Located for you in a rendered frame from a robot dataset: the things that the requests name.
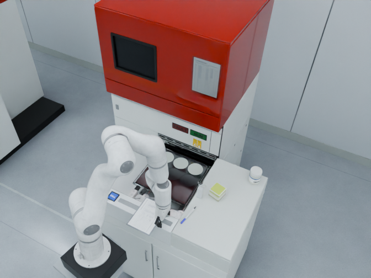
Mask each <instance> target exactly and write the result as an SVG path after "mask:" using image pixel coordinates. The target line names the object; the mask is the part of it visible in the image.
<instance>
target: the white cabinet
mask: <svg viewBox="0 0 371 278"><path fill-rule="evenodd" d="M262 197H263V196H262ZM261 201H262V198H261V200H260V202H259V204H258V207H257V209H256V211H255V214H254V215H253V218H252V220H251V223H250V225H249V228H248V229H247V231H246V234H245V236H244V238H243V240H242V242H241V245H240V247H239V249H238V251H237V254H236V256H235V258H234V260H233V262H232V265H231V267H230V270H229V272H228V273H226V272H224V271H222V270H220V269H218V268H216V267H214V266H211V265H209V264H207V263H205V262H203V261H201V260H199V259H197V258H195V257H193V256H191V255H189V254H187V253H185V252H183V251H181V250H179V249H177V248H175V247H173V246H170V245H168V244H166V243H164V242H162V241H160V240H158V239H156V238H154V237H152V236H148V235H146V234H144V233H142V232H140V231H138V230H136V229H134V228H132V227H130V226H128V225H126V224H125V223H123V222H121V221H119V220H117V219H115V218H113V217H111V216H109V215H107V214H105V218H104V222H103V225H102V233H103V234H105V235H106V236H109V237H110V238H112V239H113V240H115V241H116V242H117V243H119V244H120V245H121V248H123V249H124V250H125V251H126V256H127V260H126V261H125V262H124V263H123V272H125V273H127V274H128V275H130V276H132V277H134V278H234V277H235V274H236V272H237V269H238V267H239V265H240V262H241V260H242V258H243V255H244V253H245V251H246V249H247V245H248V242H249V240H250V236H251V233H252V229H253V226H254V223H255V220H256V217H257V213H258V210H259V206H260V204H261Z"/></svg>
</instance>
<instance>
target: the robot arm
mask: <svg viewBox="0 0 371 278"><path fill-rule="evenodd" d="M101 140H102V144H103V146H104V149H105V151H106V153H107V156H108V163H103V164H100V165H98V166H97V167H96V168H95V170H94V171H93V173H92V175H91V177H90V180H89V182H88V185H87V188H78V189H75V190H74V191H73V192H71V194H70V197H69V201H68V203H69V207H70V211H71V215H72V219H73V223H74V225H75V230H76V234H77V239H78V242H77V244H76V246H75V248H74V252H73V254H74V257H75V261H76V262H77V263H78V264H79V265H80V266H82V267H84V268H96V267H98V266H101V265H102V264H104V263H105V262H106V261H107V260H108V258H109V256H110V252H111V246H110V243H109V241H108V240H107V239H106V238H105V237H104V236H103V235H102V225H103V222H104V218H105V212H106V208H107V199H108V195H109V192H110V190H111V188H112V186H113V184H114V182H115V180H116V179H117V178H118V177H120V176H125V175H128V174H130V173H131V172H132V171H133V169H134V167H135V163H136V158H135V154H134V152H136V153H138V154H140V155H143V156H145V157H146V160H147V165H148V168H149V169H148V171H147V172H146V173H145V179H146V182H147V184H148V186H149V188H150V189H151V190H152V192H153V194H154V196H155V205H156V208H155V219H156V221H155V223H154V224H155V225H156V226H157V227H158V228H162V223H161V222H162V221H163V220H164V219H165V217H166V216H167V215H170V210H171V203H172V201H171V182H170V181H169V180H168V176H169V172H168V164H167V156H166V149H165V144H164V142H163V140H162V138H160V137H158V136H156V135H147V134H143V133H138V132H136V131H134V130H132V129H129V128H127V127H125V126H120V125H111V126H108V127H106V128H105V129H104V130H103V132H102V134H101ZM133 151H134V152H133ZM159 220H160V222H159Z"/></svg>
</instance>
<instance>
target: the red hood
mask: <svg viewBox="0 0 371 278"><path fill-rule="evenodd" d="M273 5H274V0H100V1H99V2H97V3H95V4H94V11H95V15H96V23H97V30H98V37H99V44H100V51H101V56H102V63H103V70H104V78H105V85H106V89H107V92H110V93H112V94H115V95H118V96H120V97H123V98H126V99H129V100H132V101H134V102H137V103H139V104H142V105H145V106H148V107H150V108H153V109H156V110H158V111H161V112H163V113H166V114H169V115H172V116H175V117H177V118H180V119H182V120H185V121H188V122H191V123H193V124H196V125H199V126H202V127H204V128H207V129H210V130H212V131H215V132H219V131H220V130H221V128H222V127H223V125H224V124H225V122H226V121H227V119H228V118H229V116H230V115H231V113H232V112H233V110H234V108H235V107H236V105H237V104H238V103H239V101H240V100H241V98H242V97H243V95H244V94H245V92H246V90H247V89H248V88H249V86H250V85H251V83H252V81H253V80H254V78H255V77H256V75H257V74H258V72H259V69H260V66H261V61H262V56H263V51H264V46H265V43H266V38H267V33H268V28H269V23H270V19H271V15H272V9H273Z"/></svg>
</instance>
